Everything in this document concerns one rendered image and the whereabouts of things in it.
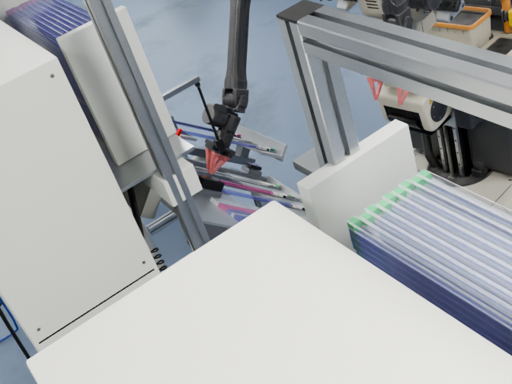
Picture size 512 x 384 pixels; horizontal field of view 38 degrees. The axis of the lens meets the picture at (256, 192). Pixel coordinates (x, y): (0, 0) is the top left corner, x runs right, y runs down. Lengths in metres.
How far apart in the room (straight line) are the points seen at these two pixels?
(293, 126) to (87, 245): 2.88
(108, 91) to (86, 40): 0.12
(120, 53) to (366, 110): 3.00
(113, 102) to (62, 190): 0.23
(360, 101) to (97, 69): 2.98
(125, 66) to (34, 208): 0.34
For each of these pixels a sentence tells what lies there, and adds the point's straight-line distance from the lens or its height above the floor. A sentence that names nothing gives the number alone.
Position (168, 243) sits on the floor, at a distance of 3.87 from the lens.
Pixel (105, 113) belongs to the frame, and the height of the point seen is 1.52.
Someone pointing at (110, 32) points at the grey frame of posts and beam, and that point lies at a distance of 1.50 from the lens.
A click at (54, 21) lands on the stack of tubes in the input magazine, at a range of 1.92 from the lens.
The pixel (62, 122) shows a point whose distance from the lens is 1.55.
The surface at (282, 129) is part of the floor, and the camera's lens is 4.44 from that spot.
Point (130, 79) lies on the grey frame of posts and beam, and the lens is 1.53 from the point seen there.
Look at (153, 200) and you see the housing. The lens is 1.92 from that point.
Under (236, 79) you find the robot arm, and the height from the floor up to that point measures 1.17.
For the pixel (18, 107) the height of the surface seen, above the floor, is 1.67.
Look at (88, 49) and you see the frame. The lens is 1.64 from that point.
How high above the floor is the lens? 2.21
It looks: 34 degrees down
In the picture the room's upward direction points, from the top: 19 degrees counter-clockwise
